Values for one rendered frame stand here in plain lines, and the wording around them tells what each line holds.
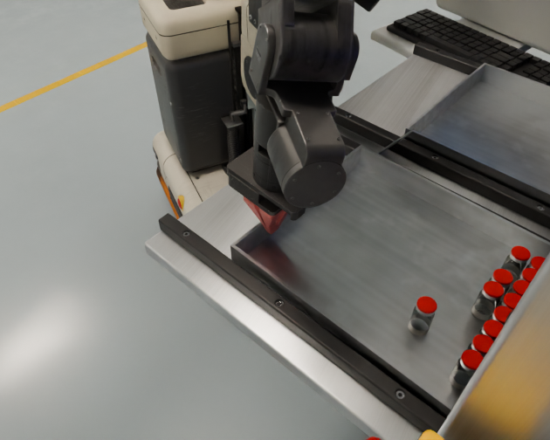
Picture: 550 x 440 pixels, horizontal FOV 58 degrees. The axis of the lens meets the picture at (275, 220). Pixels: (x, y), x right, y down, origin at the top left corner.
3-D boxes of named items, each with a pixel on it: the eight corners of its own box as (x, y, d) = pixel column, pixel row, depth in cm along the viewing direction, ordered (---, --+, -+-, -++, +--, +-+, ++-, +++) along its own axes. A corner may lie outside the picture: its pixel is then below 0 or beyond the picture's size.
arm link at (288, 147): (350, 22, 45) (260, 15, 42) (403, 99, 38) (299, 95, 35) (314, 127, 54) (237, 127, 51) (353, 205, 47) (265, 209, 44)
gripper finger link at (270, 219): (268, 257, 60) (273, 205, 53) (226, 224, 63) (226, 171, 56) (304, 225, 64) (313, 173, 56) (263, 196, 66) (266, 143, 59)
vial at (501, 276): (503, 299, 57) (517, 275, 54) (494, 311, 56) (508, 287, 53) (485, 289, 58) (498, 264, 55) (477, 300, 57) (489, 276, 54)
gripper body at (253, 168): (292, 225, 53) (300, 176, 47) (224, 177, 57) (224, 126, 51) (330, 194, 56) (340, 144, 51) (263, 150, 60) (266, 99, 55)
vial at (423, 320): (431, 326, 55) (441, 305, 52) (421, 340, 54) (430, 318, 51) (415, 315, 56) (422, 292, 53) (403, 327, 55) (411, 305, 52)
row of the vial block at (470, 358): (539, 286, 58) (554, 262, 55) (464, 395, 49) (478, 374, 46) (520, 277, 59) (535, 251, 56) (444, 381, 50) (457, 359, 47)
